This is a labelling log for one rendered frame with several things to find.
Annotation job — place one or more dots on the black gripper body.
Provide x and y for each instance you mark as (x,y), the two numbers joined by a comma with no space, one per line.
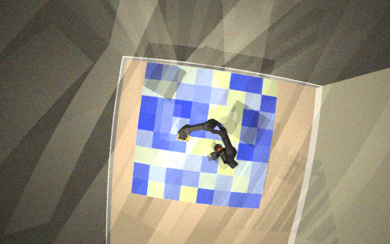
(216,155)

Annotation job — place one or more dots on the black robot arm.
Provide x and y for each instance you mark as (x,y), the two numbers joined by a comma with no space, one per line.
(228,155)

